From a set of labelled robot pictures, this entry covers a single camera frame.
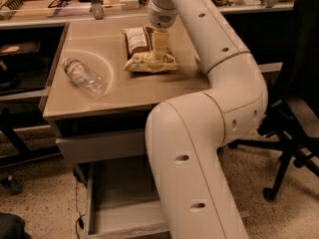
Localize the upper drawer front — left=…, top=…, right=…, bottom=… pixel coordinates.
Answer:
left=56, top=128, right=145, bottom=164

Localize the metal coil stand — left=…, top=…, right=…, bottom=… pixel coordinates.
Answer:
left=0, top=0, right=23, bottom=20

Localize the brown chip bag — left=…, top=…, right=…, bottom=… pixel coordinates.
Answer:
left=121, top=26, right=178, bottom=74

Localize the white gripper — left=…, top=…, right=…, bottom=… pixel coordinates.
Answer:
left=148, top=0, right=177, bottom=61

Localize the black office chair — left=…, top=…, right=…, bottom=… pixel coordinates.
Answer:
left=229, top=0, right=319, bottom=200

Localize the black cable on floor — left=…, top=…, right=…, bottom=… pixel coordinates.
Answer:
left=73, top=179, right=86, bottom=239

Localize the open middle drawer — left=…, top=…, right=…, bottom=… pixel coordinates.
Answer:
left=87, top=153, right=249, bottom=239

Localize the black desk leg frame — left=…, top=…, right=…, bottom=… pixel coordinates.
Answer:
left=0, top=108, right=60, bottom=167

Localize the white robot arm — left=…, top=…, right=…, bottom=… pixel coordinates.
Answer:
left=146, top=0, right=268, bottom=239

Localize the grey drawer cabinet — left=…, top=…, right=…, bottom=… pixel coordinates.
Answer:
left=39, top=13, right=254, bottom=239

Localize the clear plastic water bottle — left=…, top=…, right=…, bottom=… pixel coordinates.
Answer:
left=63, top=58, right=108, bottom=98

